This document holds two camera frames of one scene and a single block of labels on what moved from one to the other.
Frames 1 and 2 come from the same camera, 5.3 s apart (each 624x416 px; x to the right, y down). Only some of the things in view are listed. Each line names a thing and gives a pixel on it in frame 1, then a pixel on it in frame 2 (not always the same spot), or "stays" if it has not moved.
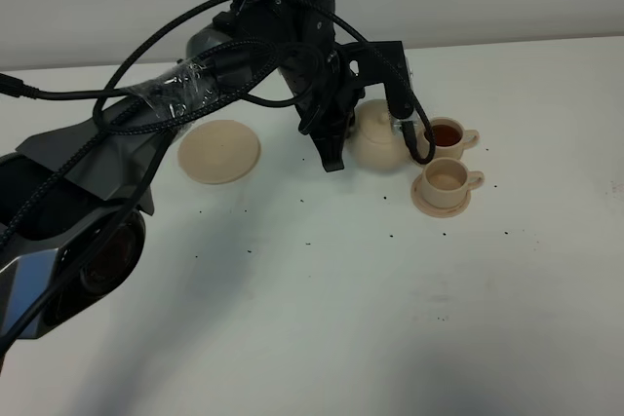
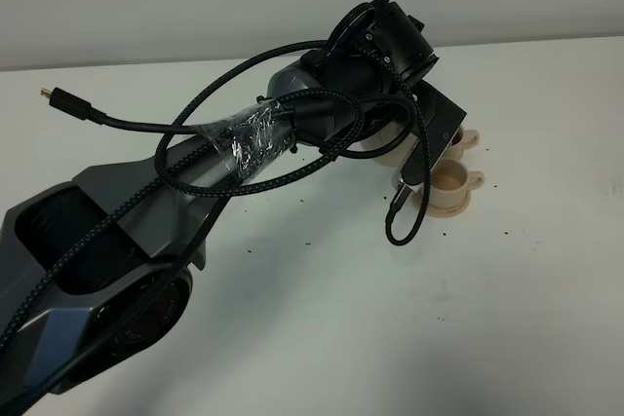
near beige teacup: (446, 182) stays
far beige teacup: (450, 137) stays
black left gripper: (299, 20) → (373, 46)
